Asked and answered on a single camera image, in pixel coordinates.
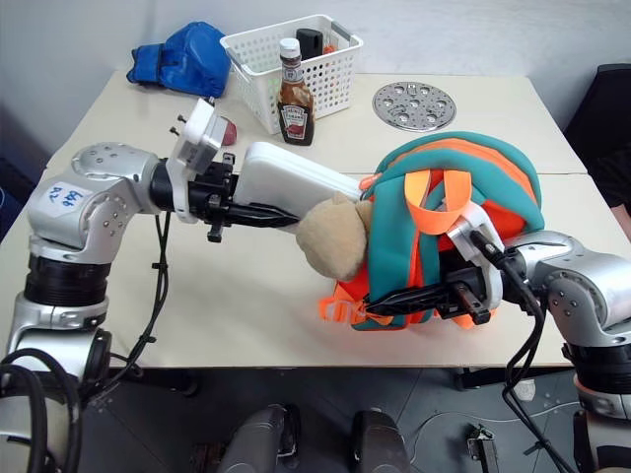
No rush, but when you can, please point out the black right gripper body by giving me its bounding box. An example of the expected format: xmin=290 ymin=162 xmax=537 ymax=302
xmin=433 ymin=261 xmax=495 ymax=326

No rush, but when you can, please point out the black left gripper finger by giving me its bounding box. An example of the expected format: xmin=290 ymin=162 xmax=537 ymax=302
xmin=227 ymin=201 xmax=302 ymax=232

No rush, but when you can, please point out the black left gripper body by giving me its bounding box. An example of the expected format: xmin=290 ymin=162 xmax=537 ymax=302
xmin=186 ymin=152 xmax=243 ymax=243

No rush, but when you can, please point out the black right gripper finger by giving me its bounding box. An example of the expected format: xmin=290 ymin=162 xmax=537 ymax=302
xmin=363 ymin=285 xmax=449 ymax=317

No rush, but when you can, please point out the orange and teal backpack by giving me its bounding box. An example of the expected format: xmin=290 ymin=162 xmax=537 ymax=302
xmin=317 ymin=130 xmax=546 ymax=332

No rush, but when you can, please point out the small red and pink item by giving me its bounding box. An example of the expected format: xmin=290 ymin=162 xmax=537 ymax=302
xmin=216 ymin=115 xmax=240 ymax=147

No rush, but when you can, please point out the tan plush toy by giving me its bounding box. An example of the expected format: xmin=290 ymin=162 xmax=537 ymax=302
xmin=295 ymin=191 xmax=376 ymax=283

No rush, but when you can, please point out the black table foot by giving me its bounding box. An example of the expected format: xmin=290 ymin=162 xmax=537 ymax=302
xmin=454 ymin=366 xmax=539 ymax=392

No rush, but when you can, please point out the ketchup bottle with white cap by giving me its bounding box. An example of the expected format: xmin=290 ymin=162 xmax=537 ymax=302
xmin=275 ymin=37 xmax=316 ymax=148

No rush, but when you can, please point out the blue fabric bag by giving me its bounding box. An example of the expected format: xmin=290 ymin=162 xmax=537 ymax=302
xmin=126 ymin=21 xmax=233 ymax=99

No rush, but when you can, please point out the dark rounded robot leg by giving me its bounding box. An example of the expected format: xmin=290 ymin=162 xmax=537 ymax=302
xmin=351 ymin=408 xmax=411 ymax=473
xmin=216 ymin=403 xmax=303 ymax=473

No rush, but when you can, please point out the white perforated plastic basket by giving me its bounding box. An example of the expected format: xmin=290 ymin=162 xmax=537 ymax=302
xmin=219 ymin=13 xmax=365 ymax=136

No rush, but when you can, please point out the white handwritten label sticker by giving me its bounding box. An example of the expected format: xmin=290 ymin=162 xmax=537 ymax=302
xmin=41 ymin=180 xmax=89 ymax=219

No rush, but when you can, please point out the small black floor device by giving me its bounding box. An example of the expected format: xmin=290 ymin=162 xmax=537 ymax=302
xmin=465 ymin=422 xmax=497 ymax=460

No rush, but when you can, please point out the black bottle in basket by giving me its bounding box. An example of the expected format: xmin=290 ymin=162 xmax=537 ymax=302
xmin=295 ymin=28 xmax=324 ymax=63

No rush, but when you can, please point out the round perforated metal plate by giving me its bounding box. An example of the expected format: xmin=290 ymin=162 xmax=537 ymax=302
xmin=372 ymin=81 xmax=457 ymax=133

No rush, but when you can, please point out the black chair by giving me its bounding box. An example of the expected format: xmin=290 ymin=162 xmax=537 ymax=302
xmin=564 ymin=63 xmax=631 ymax=209

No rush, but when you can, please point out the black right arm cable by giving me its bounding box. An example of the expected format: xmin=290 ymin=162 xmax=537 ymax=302
xmin=467 ymin=229 xmax=581 ymax=473

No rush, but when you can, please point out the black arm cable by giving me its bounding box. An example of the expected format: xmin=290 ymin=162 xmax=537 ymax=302
xmin=81 ymin=210 xmax=173 ymax=398
xmin=467 ymin=229 xmax=581 ymax=473

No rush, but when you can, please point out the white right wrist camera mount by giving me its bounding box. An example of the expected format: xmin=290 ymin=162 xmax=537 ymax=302
xmin=446 ymin=204 xmax=505 ymax=312

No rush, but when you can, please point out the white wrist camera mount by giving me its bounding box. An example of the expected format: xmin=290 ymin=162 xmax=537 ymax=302
xmin=169 ymin=97 xmax=233 ymax=226
xmin=446 ymin=204 xmax=505 ymax=312

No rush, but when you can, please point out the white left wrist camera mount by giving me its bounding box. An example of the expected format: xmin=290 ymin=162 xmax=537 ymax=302
xmin=169 ymin=97 xmax=233 ymax=226

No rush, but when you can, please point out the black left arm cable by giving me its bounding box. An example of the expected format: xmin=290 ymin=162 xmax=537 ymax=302
xmin=81 ymin=210 xmax=173 ymax=398

